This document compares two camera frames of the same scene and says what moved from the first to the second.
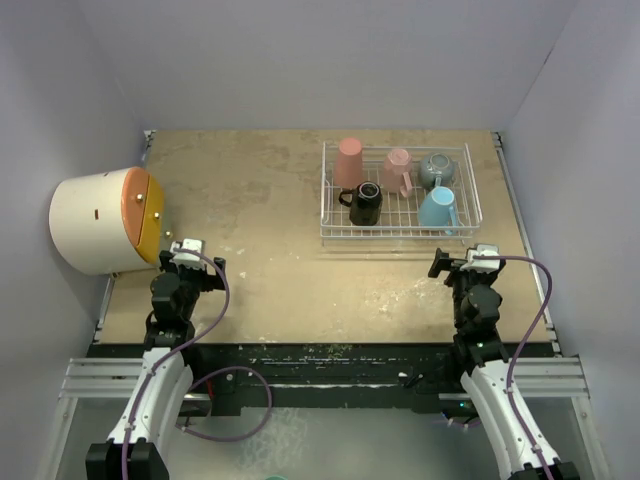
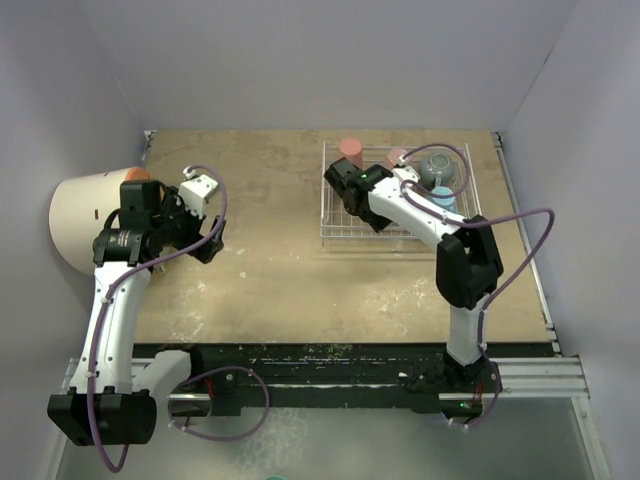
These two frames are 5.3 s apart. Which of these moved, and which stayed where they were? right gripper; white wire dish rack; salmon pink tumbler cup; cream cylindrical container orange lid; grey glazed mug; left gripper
Moved: right gripper; left gripper
Stayed: cream cylindrical container orange lid; salmon pink tumbler cup; grey glazed mug; white wire dish rack
